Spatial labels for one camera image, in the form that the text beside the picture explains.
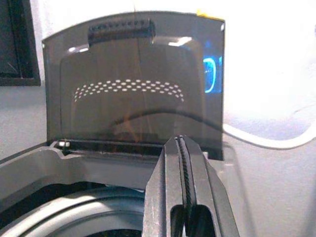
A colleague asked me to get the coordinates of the steel washer drum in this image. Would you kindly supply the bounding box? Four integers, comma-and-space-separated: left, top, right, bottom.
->
0, 187, 145, 237

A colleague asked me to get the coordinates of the dark translucent washer lid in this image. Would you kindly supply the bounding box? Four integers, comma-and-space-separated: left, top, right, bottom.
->
41, 9, 226, 161

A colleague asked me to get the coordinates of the grey top-load washer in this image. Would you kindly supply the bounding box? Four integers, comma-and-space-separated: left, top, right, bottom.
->
0, 138, 250, 237

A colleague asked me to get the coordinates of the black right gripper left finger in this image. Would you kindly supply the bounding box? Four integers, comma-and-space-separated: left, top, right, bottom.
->
142, 137, 186, 237

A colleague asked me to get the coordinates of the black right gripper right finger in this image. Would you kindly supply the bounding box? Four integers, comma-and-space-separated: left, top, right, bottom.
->
181, 135, 235, 237

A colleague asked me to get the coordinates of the white hose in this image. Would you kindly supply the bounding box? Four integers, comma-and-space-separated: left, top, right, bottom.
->
223, 118, 316, 150

